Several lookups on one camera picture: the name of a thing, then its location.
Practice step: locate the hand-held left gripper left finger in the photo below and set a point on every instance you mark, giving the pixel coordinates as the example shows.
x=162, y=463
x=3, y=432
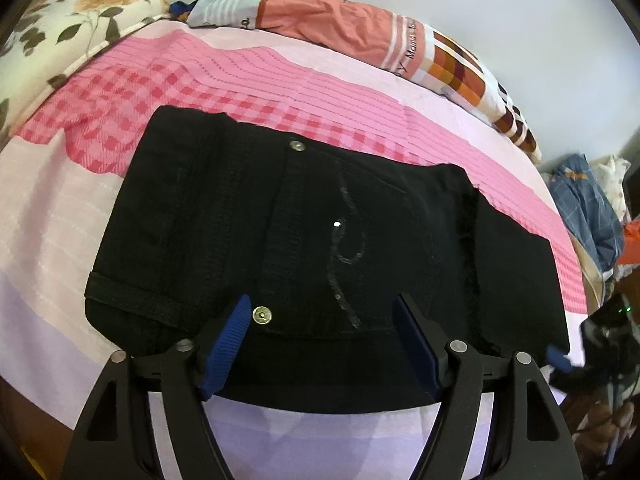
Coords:
x=226, y=347

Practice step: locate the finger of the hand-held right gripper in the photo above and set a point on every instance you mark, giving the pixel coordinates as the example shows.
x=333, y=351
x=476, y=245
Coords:
x=557, y=358

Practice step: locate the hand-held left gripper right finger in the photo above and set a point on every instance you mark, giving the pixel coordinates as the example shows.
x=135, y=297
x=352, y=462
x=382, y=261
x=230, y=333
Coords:
x=416, y=347

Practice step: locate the black pants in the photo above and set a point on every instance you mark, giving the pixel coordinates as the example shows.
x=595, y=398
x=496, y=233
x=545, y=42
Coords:
x=300, y=235

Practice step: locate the brown cloth heap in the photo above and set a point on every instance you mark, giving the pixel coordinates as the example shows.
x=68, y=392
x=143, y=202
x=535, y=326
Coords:
x=602, y=420

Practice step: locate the orange cloth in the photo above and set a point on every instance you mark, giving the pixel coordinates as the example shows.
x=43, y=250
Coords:
x=632, y=240

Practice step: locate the blue plaid cloth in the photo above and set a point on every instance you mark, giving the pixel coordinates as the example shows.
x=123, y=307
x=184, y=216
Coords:
x=580, y=200

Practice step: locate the white cloth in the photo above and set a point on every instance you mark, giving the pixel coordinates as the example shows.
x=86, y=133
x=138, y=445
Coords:
x=612, y=167

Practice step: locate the pink checked bed sheet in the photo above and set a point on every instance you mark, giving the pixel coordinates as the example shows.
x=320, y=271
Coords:
x=300, y=90

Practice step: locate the peach patterned quilt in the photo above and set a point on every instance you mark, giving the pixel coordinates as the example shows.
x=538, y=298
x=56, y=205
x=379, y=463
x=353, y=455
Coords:
x=340, y=20

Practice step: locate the dark blue small item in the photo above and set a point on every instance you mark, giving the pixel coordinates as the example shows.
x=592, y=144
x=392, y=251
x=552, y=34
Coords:
x=180, y=8

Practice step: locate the floral pillow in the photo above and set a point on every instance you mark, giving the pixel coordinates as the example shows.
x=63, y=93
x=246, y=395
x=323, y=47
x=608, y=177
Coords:
x=50, y=25

